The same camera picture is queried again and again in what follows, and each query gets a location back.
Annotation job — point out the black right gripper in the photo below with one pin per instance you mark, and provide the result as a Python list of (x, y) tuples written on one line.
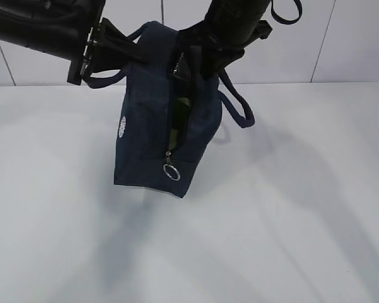
[(223, 41)]

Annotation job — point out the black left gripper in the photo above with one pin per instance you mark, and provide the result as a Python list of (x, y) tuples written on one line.
[(102, 49)]

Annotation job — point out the green cucumber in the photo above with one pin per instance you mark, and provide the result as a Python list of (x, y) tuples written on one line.
[(181, 109)]

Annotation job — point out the dark navy fabric lunch bag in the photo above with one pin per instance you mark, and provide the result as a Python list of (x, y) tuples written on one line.
[(149, 152)]

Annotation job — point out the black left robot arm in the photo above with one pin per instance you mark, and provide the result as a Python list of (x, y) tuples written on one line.
[(73, 30)]

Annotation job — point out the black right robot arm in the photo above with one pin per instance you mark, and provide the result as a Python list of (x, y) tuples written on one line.
[(231, 9)]

